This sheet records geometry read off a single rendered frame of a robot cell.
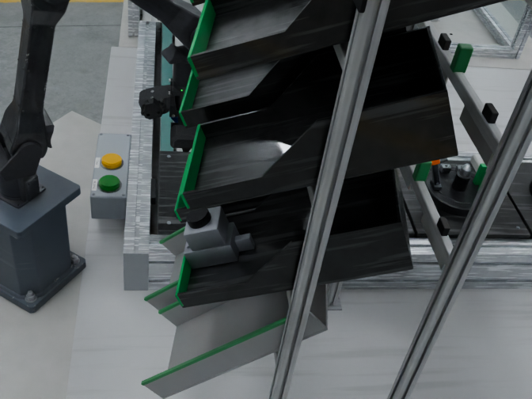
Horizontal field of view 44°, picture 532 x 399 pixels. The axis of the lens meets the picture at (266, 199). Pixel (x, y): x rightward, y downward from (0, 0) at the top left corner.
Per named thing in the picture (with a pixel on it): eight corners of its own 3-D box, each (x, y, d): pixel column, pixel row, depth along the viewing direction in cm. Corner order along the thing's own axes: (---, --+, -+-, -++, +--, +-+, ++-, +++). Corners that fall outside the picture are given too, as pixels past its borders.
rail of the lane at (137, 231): (123, 290, 123) (123, 249, 116) (139, 52, 189) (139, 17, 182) (153, 290, 124) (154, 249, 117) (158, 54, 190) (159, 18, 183)
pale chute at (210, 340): (162, 400, 93) (140, 384, 91) (178, 325, 103) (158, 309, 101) (328, 330, 81) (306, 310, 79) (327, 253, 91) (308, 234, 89)
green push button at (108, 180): (98, 195, 129) (97, 187, 127) (100, 181, 132) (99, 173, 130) (119, 195, 129) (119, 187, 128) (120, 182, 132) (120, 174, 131)
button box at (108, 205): (91, 219, 131) (89, 195, 127) (99, 154, 146) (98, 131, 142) (127, 220, 132) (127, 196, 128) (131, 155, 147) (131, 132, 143)
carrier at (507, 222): (415, 241, 130) (433, 192, 122) (385, 165, 148) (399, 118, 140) (527, 241, 134) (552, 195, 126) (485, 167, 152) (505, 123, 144)
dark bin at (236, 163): (188, 211, 70) (160, 157, 66) (204, 140, 80) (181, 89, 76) (458, 156, 63) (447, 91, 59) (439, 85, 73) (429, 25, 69)
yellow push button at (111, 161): (100, 172, 134) (100, 164, 132) (102, 160, 137) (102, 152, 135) (121, 172, 134) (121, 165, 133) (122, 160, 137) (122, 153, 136)
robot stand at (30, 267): (-29, 279, 121) (-49, 196, 108) (30, 233, 131) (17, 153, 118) (32, 314, 117) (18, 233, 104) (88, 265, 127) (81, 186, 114)
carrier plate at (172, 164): (157, 237, 122) (157, 229, 121) (158, 157, 140) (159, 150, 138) (285, 239, 126) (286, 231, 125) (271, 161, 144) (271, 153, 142)
